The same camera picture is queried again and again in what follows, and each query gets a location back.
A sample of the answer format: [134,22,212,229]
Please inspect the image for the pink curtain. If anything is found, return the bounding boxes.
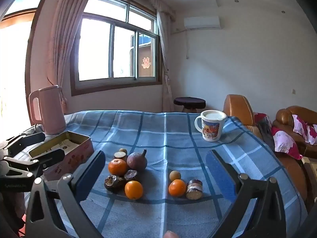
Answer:
[156,7,175,113]
[47,0,104,109]

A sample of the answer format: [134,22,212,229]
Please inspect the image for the white wall air conditioner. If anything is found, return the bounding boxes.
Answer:
[184,16,221,30]

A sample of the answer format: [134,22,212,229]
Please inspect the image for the brown leather armchair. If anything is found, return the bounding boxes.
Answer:
[222,94,310,214]

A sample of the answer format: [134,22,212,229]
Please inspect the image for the white cartoon print mug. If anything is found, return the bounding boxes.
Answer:
[194,109,227,142]

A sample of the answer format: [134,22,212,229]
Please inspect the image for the pink electric kettle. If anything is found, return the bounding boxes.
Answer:
[28,85,67,135]

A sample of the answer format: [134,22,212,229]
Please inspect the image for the dark purple passion fruit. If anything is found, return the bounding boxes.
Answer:
[123,170,138,182]

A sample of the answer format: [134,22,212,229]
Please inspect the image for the dark round stool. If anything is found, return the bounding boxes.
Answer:
[174,97,206,113]

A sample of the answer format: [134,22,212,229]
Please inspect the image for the dark chocolate piece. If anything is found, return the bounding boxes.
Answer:
[104,175,126,193]

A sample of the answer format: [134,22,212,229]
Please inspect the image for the large bumpy tangerine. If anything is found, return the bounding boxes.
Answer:
[108,158,128,176]

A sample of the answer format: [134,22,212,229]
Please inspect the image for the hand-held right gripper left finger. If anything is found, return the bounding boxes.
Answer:
[25,150,107,238]

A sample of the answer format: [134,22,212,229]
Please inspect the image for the purple stemmed fruit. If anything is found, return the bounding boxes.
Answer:
[127,149,148,171]

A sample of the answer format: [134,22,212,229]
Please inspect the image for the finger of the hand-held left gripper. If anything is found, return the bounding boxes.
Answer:
[4,132,46,153]
[2,149,65,176]

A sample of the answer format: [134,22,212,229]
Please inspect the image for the blue plaid tablecloth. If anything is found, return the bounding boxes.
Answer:
[15,109,309,238]

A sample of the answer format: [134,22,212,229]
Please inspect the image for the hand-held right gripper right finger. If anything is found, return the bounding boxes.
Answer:
[206,149,291,238]

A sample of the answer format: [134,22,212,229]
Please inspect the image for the sliding glass window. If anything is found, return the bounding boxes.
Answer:
[70,0,164,97]

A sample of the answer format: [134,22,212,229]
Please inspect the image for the brown leather sofa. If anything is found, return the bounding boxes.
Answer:
[271,105,317,158]

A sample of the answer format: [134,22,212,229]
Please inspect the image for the pink metal tin box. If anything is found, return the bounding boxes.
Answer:
[28,131,95,181]

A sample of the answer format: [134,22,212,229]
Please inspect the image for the small smooth tangerine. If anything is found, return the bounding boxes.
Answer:
[168,179,187,197]
[124,180,144,200]

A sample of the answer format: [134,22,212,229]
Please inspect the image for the red and grey clothes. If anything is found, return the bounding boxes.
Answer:
[253,112,275,152]

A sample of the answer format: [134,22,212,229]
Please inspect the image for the printed paper sheet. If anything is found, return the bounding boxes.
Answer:
[59,140,81,151]

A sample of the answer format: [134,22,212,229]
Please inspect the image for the red white floral cloth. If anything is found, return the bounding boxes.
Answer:
[271,126,303,160]
[292,114,317,146]

